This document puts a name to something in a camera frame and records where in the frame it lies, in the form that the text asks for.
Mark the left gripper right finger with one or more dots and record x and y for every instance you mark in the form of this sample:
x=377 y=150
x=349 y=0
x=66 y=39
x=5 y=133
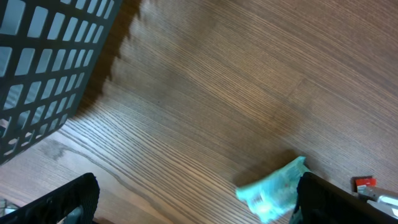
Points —
x=321 y=202

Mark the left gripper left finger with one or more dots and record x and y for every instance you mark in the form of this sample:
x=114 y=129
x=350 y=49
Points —
x=74 y=202

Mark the red snack bar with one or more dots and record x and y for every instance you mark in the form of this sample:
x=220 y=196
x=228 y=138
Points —
x=363 y=182

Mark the light blue white packet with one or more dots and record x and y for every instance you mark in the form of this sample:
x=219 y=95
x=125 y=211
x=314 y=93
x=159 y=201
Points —
x=273 y=196

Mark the grey plastic shopping basket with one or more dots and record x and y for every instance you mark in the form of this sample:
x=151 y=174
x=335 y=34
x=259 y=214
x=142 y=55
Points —
x=49 y=49

